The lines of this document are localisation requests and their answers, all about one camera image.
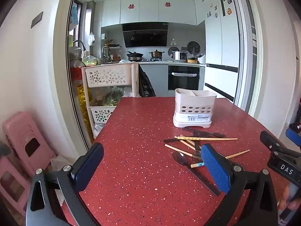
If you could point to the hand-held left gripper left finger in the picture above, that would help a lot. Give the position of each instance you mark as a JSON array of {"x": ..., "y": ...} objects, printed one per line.
[{"x": 89, "y": 167}]

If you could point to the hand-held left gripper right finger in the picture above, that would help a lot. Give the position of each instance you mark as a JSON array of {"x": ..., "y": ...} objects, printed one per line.
[{"x": 215, "y": 169}]

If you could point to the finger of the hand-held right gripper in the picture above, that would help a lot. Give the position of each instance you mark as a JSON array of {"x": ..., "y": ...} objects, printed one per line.
[
  {"x": 270, "y": 140},
  {"x": 294, "y": 135}
]

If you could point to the dark transparent plastic spoon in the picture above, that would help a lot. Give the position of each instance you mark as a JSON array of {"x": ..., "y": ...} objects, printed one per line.
[
  {"x": 170, "y": 140},
  {"x": 218, "y": 135},
  {"x": 197, "y": 154},
  {"x": 180, "y": 158}
]

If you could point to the wooden chopstick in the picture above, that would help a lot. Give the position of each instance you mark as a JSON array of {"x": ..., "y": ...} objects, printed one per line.
[
  {"x": 211, "y": 139},
  {"x": 188, "y": 145},
  {"x": 237, "y": 154},
  {"x": 176, "y": 149},
  {"x": 187, "y": 140}
]

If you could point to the white plastic utensil holder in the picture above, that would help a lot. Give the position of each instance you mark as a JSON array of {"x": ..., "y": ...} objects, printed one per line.
[{"x": 191, "y": 113}]

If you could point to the person's right hand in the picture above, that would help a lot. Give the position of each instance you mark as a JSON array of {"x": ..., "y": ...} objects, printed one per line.
[{"x": 294, "y": 207}]

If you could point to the yellow oil bottle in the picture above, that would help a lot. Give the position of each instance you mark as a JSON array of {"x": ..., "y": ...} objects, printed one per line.
[{"x": 83, "y": 108}]

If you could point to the pink plastic stool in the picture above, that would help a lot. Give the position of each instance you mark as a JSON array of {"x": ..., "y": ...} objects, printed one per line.
[
  {"x": 11, "y": 183},
  {"x": 25, "y": 131}
]

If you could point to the green vegetables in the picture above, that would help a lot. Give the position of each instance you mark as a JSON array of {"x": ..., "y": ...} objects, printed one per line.
[{"x": 112, "y": 96}]

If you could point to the white plastic basket cart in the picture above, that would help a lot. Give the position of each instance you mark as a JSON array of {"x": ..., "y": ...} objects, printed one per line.
[{"x": 108, "y": 75}]

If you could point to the black built-in oven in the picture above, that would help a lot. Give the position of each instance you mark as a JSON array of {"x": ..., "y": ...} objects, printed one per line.
[{"x": 183, "y": 80}]

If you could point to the green plastic bag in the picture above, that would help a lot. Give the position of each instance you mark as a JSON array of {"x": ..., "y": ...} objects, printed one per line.
[{"x": 89, "y": 60}]

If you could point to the white kettle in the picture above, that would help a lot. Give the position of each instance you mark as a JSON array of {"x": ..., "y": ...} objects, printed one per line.
[{"x": 201, "y": 58}]

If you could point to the grey base cabinet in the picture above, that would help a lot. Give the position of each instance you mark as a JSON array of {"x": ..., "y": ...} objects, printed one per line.
[{"x": 155, "y": 77}]

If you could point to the wooden board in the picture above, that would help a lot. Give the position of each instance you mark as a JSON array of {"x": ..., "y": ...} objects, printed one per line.
[{"x": 192, "y": 60}]

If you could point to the spice rack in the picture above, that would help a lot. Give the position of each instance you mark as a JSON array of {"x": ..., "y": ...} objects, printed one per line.
[{"x": 112, "y": 54}]

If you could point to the white refrigerator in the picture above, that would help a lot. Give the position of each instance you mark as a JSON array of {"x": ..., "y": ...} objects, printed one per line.
[{"x": 214, "y": 40}]

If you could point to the silver rice cooker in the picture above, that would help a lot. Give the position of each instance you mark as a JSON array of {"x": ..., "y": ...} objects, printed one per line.
[{"x": 180, "y": 56}]

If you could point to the large round black trivet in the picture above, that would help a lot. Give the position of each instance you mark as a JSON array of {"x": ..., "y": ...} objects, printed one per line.
[{"x": 194, "y": 47}]

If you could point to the kitchen faucet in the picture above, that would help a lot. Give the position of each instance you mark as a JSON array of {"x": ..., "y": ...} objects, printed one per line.
[{"x": 81, "y": 43}]

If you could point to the small round black trivet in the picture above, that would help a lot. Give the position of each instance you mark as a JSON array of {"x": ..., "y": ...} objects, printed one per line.
[{"x": 171, "y": 50}]

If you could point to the clear hanging plastic bag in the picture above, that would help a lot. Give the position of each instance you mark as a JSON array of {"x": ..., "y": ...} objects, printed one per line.
[{"x": 91, "y": 38}]

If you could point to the copper cooking pot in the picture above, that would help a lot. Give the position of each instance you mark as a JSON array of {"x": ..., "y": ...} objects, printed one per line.
[{"x": 156, "y": 54}]

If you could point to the group of fridge magnets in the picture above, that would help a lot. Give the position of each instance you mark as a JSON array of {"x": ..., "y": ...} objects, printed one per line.
[{"x": 228, "y": 11}]

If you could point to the black range hood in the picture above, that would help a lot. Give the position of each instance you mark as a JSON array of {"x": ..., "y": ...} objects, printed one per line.
[{"x": 145, "y": 35}]

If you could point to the blue hanging bag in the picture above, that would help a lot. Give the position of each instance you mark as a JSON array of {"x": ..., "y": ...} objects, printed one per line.
[{"x": 74, "y": 14}]

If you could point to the red paper decal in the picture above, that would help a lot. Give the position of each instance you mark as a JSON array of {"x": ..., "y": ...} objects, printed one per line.
[
  {"x": 131, "y": 6},
  {"x": 167, "y": 4}
]

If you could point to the white upper cabinets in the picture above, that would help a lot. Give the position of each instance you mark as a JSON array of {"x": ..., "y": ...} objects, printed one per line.
[{"x": 148, "y": 9}]

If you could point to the white door frame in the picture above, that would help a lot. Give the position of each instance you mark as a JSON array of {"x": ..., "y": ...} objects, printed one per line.
[{"x": 58, "y": 75}]

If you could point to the white wall hook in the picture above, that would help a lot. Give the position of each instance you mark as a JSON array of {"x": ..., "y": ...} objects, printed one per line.
[{"x": 173, "y": 42}]

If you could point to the grey wall switch panel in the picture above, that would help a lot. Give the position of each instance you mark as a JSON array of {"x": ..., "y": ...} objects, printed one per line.
[{"x": 37, "y": 20}]

